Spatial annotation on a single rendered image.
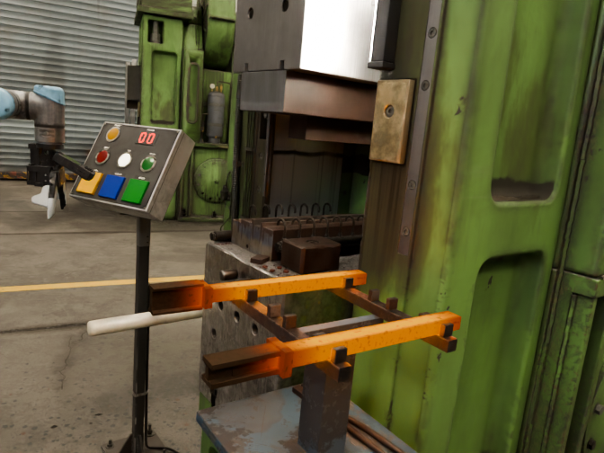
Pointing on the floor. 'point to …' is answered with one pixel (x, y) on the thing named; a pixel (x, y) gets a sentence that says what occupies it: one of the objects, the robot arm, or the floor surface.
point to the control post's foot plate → (133, 444)
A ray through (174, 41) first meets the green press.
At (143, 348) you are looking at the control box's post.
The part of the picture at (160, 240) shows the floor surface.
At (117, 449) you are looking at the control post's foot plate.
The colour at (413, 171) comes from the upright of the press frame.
